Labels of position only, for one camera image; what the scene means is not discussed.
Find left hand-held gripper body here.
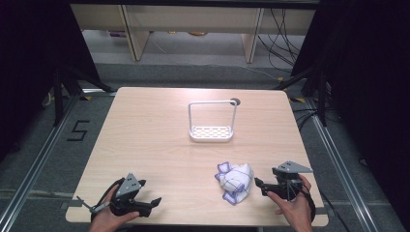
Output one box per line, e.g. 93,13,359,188
109,172,148,218

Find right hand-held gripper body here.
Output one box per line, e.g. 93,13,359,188
272,160,314,202

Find white cloth with purple grid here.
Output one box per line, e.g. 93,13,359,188
214,161,255,206

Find white wire rack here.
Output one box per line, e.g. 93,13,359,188
188,100,239,143

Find person's right hand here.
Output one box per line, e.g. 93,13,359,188
266,174,314,232

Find person's left hand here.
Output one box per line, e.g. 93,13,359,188
88,185,140,232

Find black metal stand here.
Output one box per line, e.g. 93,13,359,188
274,66,330,128
52,66,116,128

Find black curtain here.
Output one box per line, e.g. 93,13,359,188
291,0,410,223
0,0,112,162

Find beige wooden cabinet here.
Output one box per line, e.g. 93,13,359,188
70,3,316,64

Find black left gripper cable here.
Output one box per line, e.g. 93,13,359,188
95,177,127,211

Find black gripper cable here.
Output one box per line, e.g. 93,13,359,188
301,182,351,232
95,177,127,211

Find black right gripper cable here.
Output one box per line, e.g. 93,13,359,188
301,182,351,232

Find grey cable plug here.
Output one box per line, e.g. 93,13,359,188
76,196,112,215

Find aluminium floor rail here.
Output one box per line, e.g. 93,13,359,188
0,93,80,232
306,98,380,232

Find grey table bracket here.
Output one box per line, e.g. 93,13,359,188
61,198,85,209

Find black cables beside table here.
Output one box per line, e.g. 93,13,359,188
291,107,322,131

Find white cable loop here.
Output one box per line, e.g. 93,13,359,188
42,91,54,107

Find bundle of black floor cables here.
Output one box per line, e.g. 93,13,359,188
256,8,308,73

